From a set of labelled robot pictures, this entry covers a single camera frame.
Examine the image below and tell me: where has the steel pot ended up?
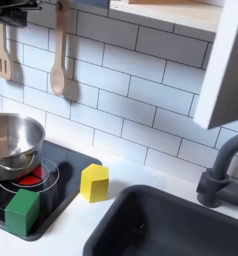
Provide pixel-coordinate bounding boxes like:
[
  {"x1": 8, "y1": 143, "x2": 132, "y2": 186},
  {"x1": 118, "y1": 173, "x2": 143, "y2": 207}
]
[{"x1": 0, "y1": 112, "x2": 47, "y2": 182}]

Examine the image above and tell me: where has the green block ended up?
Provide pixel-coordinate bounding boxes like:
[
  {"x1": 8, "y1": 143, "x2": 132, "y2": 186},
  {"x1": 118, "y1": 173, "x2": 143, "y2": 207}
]
[{"x1": 4, "y1": 188, "x2": 41, "y2": 238}]

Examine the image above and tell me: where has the slotted wooden spatula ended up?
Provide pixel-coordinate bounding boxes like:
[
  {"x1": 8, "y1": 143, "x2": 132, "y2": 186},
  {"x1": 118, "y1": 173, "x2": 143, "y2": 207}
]
[{"x1": 0, "y1": 22, "x2": 13, "y2": 81}]

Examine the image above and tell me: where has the wooden spoon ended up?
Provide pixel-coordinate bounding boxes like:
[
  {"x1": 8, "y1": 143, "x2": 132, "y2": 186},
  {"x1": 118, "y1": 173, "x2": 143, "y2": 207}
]
[{"x1": 49, "y1": 0, "x2": 72, "y2": 97}]

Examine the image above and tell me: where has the light wooden shelf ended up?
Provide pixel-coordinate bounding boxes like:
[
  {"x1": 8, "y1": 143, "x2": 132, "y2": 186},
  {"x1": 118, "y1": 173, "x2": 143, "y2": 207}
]
[{"x1": 109, "y1": 0, "x2": 223, "y2": 34}]

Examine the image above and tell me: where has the black stove top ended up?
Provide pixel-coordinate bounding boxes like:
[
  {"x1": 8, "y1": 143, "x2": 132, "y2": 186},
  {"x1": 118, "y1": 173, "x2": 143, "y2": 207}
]
[{"x1": 0, "y1": 139, "x2": 103, "y2": 242}]

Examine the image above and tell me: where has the yellow block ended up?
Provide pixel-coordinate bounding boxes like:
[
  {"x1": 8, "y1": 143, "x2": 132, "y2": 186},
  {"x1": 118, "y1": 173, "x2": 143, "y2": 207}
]
[{"x1": 79, "y1": 163, "x2": 110, "y2": 204}]

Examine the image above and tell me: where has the white cabinet side panel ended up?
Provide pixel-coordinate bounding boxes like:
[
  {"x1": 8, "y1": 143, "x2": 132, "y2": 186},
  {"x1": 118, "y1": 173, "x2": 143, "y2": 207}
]
[{"x1": 193, "y1": 0, "x2": 238, "y2": 131}]

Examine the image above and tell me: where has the dark grey tap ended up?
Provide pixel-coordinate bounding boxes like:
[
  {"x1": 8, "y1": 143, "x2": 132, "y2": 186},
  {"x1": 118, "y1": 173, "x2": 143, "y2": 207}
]
[{"x1": 195, "y1": 131, "x2": 238, "y2": 209}]

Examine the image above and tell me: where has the dark grey sink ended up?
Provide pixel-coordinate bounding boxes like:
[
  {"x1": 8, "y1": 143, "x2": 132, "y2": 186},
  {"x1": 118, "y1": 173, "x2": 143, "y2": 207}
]
[{"x1": 82, "y1": 184, "x2": 238, "y2": 256}]

